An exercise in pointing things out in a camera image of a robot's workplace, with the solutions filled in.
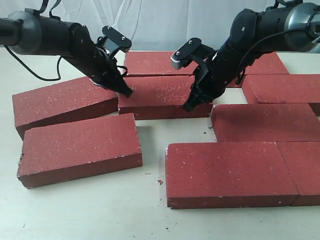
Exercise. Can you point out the third row red brick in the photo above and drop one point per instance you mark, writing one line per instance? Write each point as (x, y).
(268, 122)

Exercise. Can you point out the pale wrinkled backdrop cloth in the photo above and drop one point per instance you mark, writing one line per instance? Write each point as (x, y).
(159, 25)

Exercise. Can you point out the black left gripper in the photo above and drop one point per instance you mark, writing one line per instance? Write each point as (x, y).
(102, 71)

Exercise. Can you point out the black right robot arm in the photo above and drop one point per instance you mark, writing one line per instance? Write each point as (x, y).
(292, 26)

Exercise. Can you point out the front large red brick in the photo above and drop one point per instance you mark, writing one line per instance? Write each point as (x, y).
(227, 175)

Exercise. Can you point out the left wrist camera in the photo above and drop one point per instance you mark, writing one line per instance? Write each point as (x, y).
(113, 41)

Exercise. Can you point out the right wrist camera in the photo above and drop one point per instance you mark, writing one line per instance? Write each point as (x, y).
(192, 51)

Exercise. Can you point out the second row right brick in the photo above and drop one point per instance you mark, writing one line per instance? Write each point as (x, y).
(282, 88)

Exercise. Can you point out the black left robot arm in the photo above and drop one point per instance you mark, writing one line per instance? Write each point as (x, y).
(29, 33)

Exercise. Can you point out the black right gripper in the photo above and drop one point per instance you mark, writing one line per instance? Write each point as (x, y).
(213, 77)

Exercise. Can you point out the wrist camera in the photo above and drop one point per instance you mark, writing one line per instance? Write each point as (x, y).
(113, 41)
(192, 51)

